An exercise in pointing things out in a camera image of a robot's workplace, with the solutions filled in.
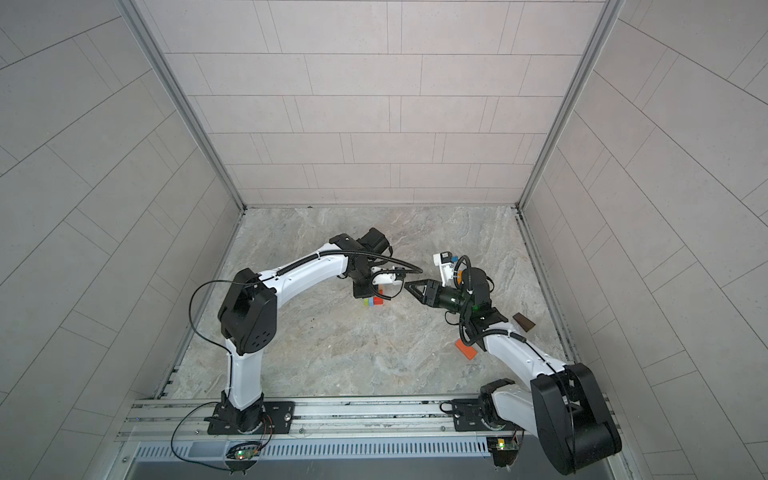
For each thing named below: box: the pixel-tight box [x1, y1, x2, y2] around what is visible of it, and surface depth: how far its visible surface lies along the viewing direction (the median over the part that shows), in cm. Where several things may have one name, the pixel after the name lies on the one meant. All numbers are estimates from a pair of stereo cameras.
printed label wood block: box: [372, 273, 402, 285], surface depth 79 cm
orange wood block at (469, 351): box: [456, 339, 477, 360], surface depth 83 cm
